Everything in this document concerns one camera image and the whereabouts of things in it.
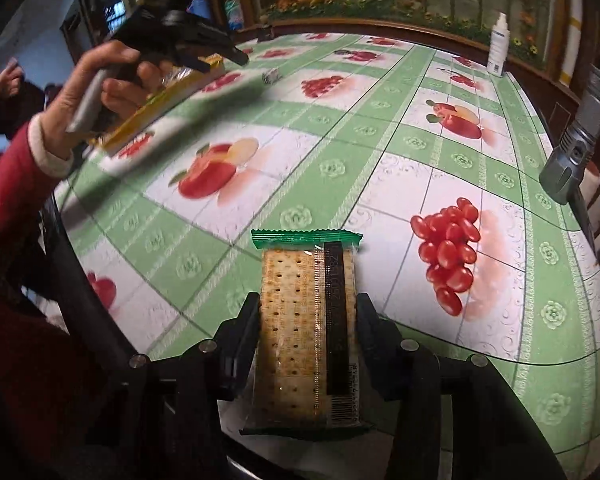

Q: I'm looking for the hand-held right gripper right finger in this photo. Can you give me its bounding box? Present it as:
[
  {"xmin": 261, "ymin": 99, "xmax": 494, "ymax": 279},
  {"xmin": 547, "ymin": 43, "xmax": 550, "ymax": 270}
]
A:
[{"xmin": 356, "ymin": 292, "xmax": 566, "ymax": 480}]

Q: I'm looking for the person's left forearm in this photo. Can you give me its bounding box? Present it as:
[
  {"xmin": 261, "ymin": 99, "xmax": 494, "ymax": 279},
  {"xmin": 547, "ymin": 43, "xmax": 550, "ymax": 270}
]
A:
[{"xmin": 0, "ymin": 110, "xmax": 76, "ymax": 246}]

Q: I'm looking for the person's dark red clothing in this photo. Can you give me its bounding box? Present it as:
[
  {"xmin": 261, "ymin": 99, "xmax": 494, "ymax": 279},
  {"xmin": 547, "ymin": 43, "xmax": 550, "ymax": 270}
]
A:
[{"xmin": 0, "ymin": 240, "xmax": 146, "ymax": 480}]

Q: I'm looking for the wrapped bottle pack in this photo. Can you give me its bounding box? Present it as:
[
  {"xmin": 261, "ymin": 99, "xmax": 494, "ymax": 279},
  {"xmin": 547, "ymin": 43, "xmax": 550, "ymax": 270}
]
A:
[{"xmin": 224, "ymin": 0, "xmax": 245, "ymax": 31}]

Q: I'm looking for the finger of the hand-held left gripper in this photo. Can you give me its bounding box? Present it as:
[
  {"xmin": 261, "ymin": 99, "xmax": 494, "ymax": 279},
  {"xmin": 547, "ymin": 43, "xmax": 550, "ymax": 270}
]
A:
[
  {"xmin": 195, "ymin": 24, "xmax": 251, "ymax": 67},
  {"xmin": 165, "ymin": 42, "xmax": 215, "ymax": 74}
]

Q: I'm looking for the person's left hand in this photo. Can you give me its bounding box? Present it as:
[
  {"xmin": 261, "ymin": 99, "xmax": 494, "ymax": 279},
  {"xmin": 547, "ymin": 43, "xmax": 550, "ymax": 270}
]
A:
[{"xmin": 40, "ymin": 40, "xmax": 181, "ymax": 161}]

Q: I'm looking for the yellow cardboard box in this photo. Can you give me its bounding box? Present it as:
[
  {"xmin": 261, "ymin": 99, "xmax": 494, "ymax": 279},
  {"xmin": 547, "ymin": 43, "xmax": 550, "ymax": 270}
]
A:
[{"xmin": 87, "ymin": 52, "xmax": 263, "ymax": 178}]

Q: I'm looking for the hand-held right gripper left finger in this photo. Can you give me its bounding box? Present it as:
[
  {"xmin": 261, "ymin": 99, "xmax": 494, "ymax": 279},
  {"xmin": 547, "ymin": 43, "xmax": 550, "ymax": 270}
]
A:
[{"xmin": 87, "ymin": 291, "xmax": 261, "ymax": 480}]

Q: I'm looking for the green cracker packet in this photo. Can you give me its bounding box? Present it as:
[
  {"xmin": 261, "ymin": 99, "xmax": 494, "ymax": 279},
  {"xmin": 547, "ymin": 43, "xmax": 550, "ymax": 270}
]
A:
[{"xmin": 239, "ymin": 228, "xmax": 376, "ymax": 436}]

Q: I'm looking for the barred window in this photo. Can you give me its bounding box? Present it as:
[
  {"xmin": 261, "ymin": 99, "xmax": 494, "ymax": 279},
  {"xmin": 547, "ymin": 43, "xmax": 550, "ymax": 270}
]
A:
[{"xmin": 102, "ymin": 2, "xmax": 128, "ymax": 36}]

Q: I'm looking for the white spray bottle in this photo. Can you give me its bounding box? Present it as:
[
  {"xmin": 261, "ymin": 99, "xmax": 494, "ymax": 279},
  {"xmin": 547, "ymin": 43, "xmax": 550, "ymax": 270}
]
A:
[{"xmin": 486, "ymin": 11, "xmax": 510, "ymax": 78}]

